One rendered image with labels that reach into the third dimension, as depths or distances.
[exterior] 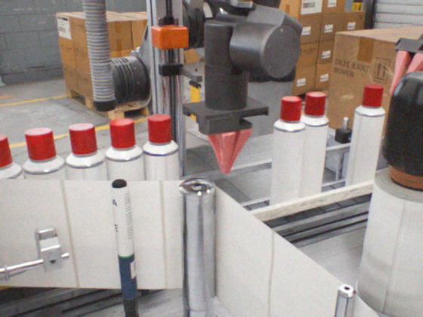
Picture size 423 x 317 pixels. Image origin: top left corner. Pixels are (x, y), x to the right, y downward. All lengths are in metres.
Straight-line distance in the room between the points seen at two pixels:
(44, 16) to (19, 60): 0.63
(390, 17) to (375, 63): 4.40
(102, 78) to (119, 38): 3.39
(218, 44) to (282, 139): 0.23
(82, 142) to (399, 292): 0.41
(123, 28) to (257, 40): 3.61
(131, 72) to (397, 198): 1.35
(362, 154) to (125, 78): 1.07
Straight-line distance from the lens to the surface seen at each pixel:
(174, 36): 0.67
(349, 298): 0.32
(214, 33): 0.54
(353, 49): 1.24
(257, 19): 0.52
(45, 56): 6.23
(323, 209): 0.81
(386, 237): 0.50
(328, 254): 0.69
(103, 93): 0.68
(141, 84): 1.72
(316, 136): 0.74
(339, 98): 1.29
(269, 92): 3.31
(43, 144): 0.58
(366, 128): 0.82
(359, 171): 0.85
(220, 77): 0.55
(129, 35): 4.10
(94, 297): 0.65
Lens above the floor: 1.27
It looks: 24 degrees down
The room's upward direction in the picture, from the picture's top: straight up
